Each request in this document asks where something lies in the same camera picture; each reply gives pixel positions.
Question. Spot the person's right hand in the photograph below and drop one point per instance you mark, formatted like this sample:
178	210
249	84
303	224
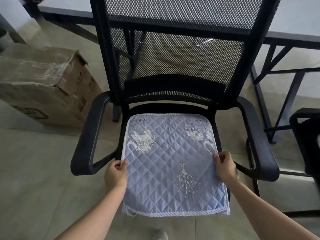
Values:
226	167

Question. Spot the person's left hand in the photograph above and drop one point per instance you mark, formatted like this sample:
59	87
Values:
116	174

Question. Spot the blue quilted cushion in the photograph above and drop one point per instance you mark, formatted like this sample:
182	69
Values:
162	167

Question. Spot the black mesh chair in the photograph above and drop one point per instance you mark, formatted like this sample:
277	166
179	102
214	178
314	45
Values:
90	132
307	142

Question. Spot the person's left forearm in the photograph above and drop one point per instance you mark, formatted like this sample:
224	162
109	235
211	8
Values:
97	214

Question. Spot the person's right forearm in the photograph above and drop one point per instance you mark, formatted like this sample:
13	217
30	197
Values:
265	209

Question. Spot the person's left shoe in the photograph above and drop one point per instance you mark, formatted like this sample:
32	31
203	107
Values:
158	234

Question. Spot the brown cardboard box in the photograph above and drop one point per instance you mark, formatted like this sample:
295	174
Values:
40	92

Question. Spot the black metal desk frame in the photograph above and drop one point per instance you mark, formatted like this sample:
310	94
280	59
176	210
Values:
260	97

